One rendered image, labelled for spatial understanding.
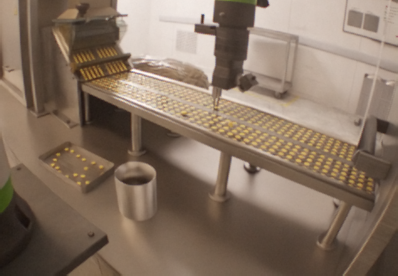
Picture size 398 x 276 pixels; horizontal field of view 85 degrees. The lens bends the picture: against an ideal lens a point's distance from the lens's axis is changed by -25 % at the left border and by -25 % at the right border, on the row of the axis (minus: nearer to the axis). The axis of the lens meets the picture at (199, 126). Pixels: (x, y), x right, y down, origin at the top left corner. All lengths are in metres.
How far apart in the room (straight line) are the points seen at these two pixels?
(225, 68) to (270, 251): 0.38
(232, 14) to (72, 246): 0.49
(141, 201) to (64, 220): 0.18
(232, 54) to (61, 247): 0.48
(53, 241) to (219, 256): 0.28
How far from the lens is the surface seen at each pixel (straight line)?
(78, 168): 0.72
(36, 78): 1.06
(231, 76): 0.60
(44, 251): 0.37
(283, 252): 0.54
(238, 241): 0.53
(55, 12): 1.18
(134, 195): 0.51
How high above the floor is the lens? 1.19
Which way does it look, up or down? 25 degrees down
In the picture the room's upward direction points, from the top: 5 degrees clockwise
